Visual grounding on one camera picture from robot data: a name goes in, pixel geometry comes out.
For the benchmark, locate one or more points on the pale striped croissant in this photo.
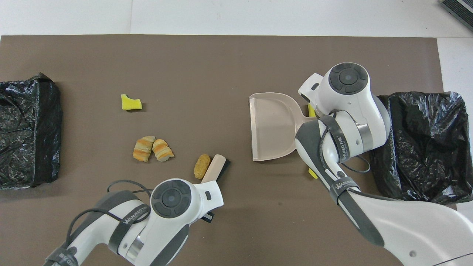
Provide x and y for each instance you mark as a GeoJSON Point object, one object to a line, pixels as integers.
{"type": "Point", "coordinates": [143, 149]}

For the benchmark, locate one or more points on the dark ribbed grille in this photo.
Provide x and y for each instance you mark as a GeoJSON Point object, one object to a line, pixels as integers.
{"type": "Point", "coordinates": [460, 9]}

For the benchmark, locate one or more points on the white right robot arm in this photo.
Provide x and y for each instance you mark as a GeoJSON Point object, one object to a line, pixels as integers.
{"type": "Point", "coordinates": [406, 229]}

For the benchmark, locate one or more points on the orange striped croissant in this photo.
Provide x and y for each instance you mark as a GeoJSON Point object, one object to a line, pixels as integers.
{"type": "Point", "coordinates": [162, 150]}

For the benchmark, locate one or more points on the brown table mat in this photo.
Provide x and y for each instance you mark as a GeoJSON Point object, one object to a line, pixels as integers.
{"type": "Point", "coordinates": [184, 66]}

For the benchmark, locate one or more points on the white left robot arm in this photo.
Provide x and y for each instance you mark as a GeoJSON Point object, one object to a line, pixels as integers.
{"type": "Point", "coordinates": [162, 229]}

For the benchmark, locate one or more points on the left black trash bag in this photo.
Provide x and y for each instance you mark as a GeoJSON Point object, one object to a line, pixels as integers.
{"type": "Point", "coordinates": [29, 129]}

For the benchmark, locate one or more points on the brown fried nugget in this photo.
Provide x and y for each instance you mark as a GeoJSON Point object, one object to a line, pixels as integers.
{"type": "Point", "coordinates": [202, 166]}

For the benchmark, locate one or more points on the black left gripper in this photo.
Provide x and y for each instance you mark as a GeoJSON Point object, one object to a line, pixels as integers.
{"type": "Point", "coordinates": [208, 217]}

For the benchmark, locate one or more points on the black trash bag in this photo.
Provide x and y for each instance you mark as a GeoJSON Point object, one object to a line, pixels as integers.
{"type": "Point", "coordinates": [425, 147]}
{"type": "Point", "coordinates": [29, 129]}

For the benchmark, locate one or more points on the beige hand brush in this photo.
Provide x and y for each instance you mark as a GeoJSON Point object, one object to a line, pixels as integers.
{"type": "Point", "coordinates": [214, 168]}

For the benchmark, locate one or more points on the right black trash bag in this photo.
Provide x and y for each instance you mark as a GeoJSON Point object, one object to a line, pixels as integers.
{"type": "Point", "coordinates": [425, 147]}

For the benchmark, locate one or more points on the beige plastic dustpan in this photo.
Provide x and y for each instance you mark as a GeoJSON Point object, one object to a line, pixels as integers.
{"type": "Point", "coordinates": [273, 129]}

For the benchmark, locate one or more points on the yellow sponge piece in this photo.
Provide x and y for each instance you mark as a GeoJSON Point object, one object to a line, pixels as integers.
{"type": "Point", "coordinates": [312, 111]}
{"type": "Point", "coordinates": [130, 104]}
{"type": "Point", "coordinates": [313, 173]}

